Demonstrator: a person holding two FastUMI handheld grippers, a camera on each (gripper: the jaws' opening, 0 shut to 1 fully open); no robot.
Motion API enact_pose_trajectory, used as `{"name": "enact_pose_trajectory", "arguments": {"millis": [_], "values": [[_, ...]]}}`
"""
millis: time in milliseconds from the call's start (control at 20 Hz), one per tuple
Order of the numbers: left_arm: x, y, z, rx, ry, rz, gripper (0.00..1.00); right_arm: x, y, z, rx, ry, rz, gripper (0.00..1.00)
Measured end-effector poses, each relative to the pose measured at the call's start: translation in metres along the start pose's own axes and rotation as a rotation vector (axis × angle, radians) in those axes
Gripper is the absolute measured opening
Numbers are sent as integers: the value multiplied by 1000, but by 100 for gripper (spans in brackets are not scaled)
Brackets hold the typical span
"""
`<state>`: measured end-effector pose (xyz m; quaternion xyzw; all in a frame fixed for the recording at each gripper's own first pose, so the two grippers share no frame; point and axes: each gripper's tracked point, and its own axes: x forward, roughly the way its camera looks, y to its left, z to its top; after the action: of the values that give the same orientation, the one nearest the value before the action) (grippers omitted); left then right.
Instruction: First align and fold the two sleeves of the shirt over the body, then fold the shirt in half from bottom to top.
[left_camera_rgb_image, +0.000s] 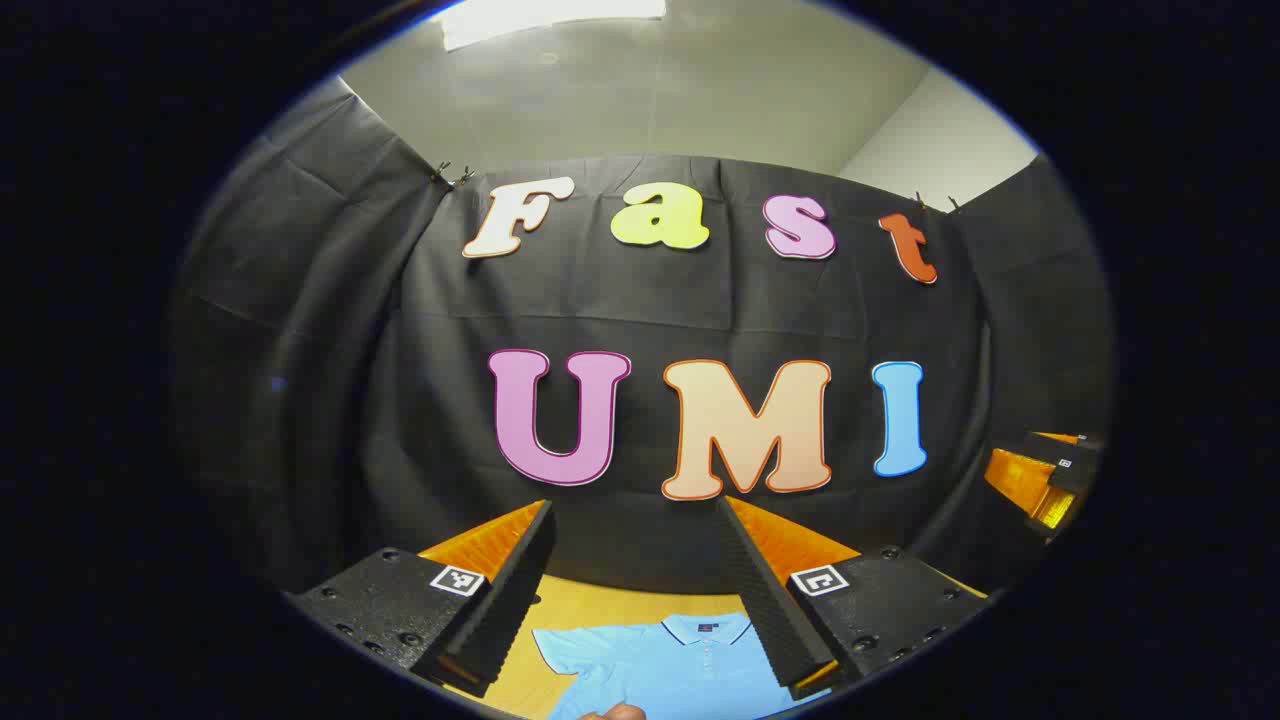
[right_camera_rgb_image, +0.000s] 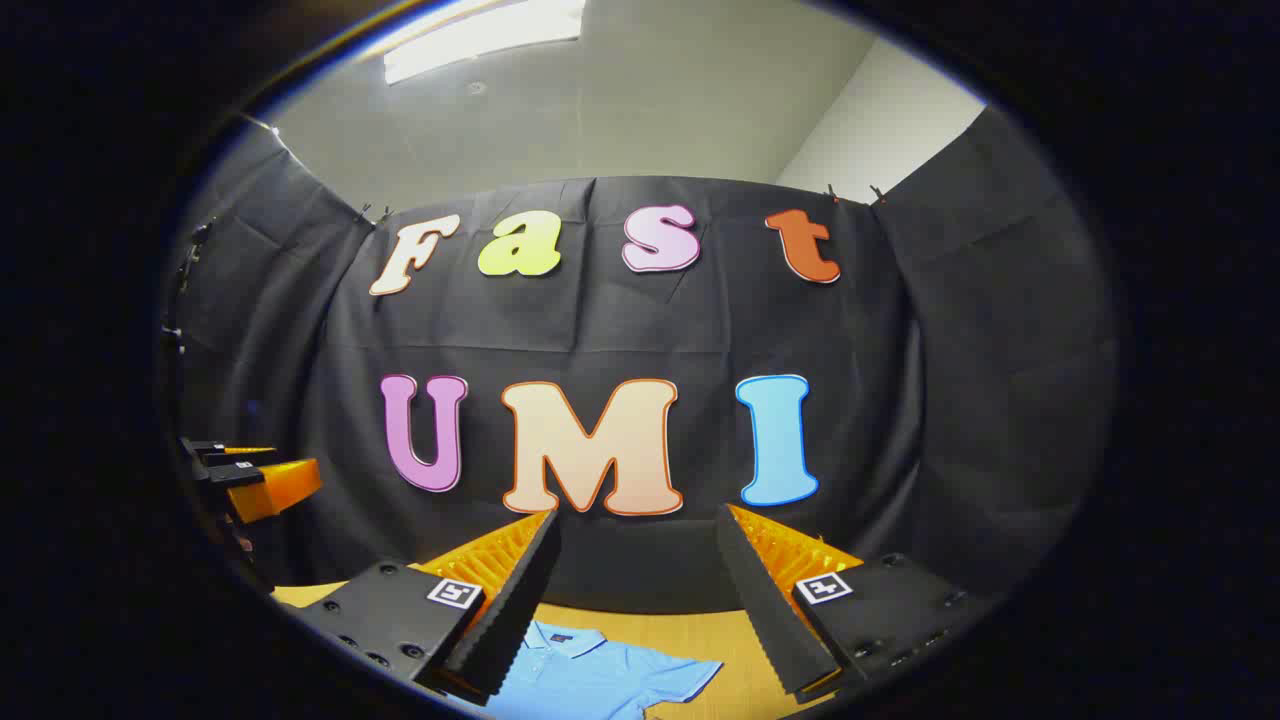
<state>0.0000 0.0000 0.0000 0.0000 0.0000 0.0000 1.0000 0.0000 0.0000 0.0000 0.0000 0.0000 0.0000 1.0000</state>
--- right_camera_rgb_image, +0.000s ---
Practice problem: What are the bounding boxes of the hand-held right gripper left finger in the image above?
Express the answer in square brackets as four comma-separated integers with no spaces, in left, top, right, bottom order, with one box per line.
[283,508,561,707]

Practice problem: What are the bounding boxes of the rectangular ceiling light panel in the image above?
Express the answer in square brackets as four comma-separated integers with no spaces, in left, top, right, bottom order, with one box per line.
[383,0,587,86]

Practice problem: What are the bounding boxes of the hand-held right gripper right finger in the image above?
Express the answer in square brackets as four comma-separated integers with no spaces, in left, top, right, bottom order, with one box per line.
[716,503,1001,699]

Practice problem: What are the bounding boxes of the black backdrop cloth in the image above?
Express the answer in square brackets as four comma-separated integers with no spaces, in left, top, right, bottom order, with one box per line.
[160,105,1119,616]

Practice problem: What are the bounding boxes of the black backdrop stand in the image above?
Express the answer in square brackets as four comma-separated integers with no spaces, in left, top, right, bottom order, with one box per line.
[160,220,216,361]

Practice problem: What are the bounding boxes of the light blue T-shirt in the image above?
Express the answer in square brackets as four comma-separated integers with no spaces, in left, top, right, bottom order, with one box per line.
[480,620,724,720]

